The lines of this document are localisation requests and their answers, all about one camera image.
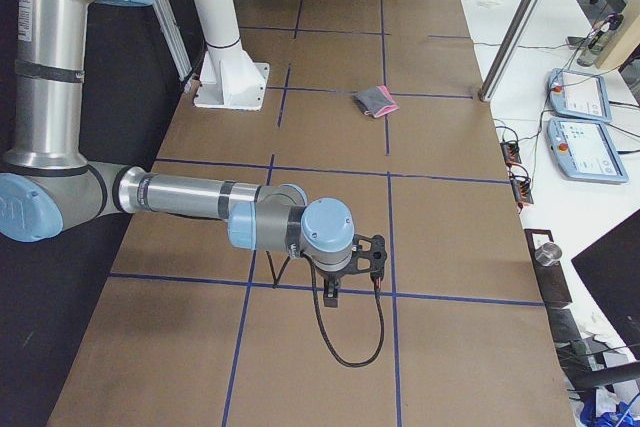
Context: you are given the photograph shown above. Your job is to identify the white camera stand base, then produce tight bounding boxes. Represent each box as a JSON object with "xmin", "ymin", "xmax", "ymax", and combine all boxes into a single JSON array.
[{"xmin": 194, "ymin": 0, "xmax": 270, "ymax": 111}]

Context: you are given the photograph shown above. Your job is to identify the black monitor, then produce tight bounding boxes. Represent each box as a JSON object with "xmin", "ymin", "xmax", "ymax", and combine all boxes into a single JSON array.
[{"xmin": 572, "ymin": 212, "xmax": 639, "ymax": 355}]

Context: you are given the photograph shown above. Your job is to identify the metal cup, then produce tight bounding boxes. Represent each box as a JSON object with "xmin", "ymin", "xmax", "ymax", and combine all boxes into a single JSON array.
[{"xmin": 534, "ymin": 242, "xmax": 562, "ymax": 267}]

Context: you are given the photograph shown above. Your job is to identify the black curtain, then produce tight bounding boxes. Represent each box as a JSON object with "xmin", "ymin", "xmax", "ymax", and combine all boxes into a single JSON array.
[{"xmin": 1, "ymin": 4, "xmax": 183, "ymax": 426}]

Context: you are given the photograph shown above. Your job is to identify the aluminium frame post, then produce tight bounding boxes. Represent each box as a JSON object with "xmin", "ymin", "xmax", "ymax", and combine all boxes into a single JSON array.
[{"xmin": 478, "ymin": 0, "xmax": 541, "ymax": 102}]

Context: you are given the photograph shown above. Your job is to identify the upper teach pendant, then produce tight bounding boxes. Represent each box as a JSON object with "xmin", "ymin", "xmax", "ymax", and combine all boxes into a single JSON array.
[{"xmin": 548, "ymin": 68, "xmax": 612, "ymax": 123}]

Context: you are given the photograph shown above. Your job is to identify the lower teach pendant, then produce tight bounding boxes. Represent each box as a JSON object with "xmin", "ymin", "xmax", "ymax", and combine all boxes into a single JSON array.
[{"xmin": 546, "ymin": 117, "xmax": 629, "ymax": 185}]

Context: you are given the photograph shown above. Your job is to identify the black tray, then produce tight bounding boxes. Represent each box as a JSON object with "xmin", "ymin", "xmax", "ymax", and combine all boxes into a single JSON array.
[{"xmin": 524, "ymin": 229, "xmax": 572, "ymax": 308}]

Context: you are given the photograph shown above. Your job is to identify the white side table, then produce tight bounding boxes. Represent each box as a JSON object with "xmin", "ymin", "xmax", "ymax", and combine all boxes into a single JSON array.
[{"xmin": 452, "ymin": 0, "xmax": 640, "ymax": 398}]

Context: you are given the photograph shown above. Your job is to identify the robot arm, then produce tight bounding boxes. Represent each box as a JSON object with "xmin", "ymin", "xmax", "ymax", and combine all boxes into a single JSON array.
[{"xmin": 1, "ymin": 6, "xmax": 272, "ymax": 334}]

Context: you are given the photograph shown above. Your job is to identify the orange power strip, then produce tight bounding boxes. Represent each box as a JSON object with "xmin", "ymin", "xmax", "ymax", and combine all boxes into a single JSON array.
[
  {"xmin": 500, "ymin": 140, "xmax": 522, "ymax": 167},
  {"xmin": 509, "ymin": 173, "xmax": 534, "ymax": 208}
]

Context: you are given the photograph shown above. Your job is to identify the pink and grey towel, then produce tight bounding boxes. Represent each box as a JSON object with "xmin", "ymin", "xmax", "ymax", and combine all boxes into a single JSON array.
[{"xmin": 354, "ymin": 85, "xmax": 399, "ymax": 118}]

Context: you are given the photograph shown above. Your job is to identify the upper orange power strip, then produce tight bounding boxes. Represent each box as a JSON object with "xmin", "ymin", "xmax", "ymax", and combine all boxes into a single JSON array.
[{"xmin": 500, "ymin": 140, "xmax": 522, "ymax": 167}]

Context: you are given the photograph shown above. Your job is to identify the lower orange power strip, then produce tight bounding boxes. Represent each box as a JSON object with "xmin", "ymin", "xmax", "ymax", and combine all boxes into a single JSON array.
[{"xmin": 509, "ymin": 173, "xmax": 534, "ymax": 208}]

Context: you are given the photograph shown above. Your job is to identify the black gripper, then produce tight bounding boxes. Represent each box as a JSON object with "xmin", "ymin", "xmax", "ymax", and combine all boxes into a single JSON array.
[{"xmin": 319, "ymin": 234, "xmax": 387, "ymax": 308}]

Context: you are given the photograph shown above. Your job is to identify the teach pendant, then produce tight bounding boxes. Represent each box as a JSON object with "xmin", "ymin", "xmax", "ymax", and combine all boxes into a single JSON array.
[
  {"xmin": 546, "ymin": 117, "xmax": 629, "ymax": 185},
  {"xmin": 548, "ymin": 68, "xmax": 612, "ymax": 123}
]

